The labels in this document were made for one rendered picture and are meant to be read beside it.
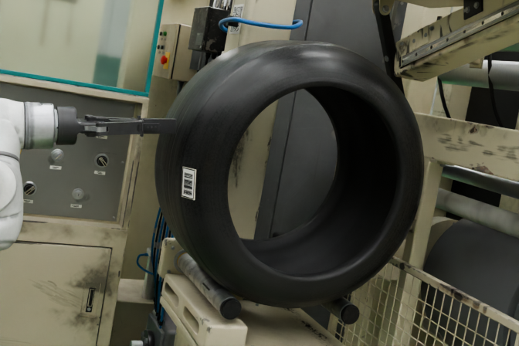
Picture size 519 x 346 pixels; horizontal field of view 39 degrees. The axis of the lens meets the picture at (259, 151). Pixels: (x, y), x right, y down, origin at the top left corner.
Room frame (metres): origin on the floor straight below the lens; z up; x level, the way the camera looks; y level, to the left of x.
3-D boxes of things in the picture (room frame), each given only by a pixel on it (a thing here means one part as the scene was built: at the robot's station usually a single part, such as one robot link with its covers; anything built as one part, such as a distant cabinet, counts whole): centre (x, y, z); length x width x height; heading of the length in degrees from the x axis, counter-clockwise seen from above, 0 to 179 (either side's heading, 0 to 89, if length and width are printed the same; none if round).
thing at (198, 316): (1.60, 0.07, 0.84); 0.36 x 0.09 x 0.06; 23
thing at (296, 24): (1.89, 0.06, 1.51); 0.19 x 0.19 x 0.06; 23
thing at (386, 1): (1.89, -0.24, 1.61); 0.06 x 0.06 x 0.05; 23
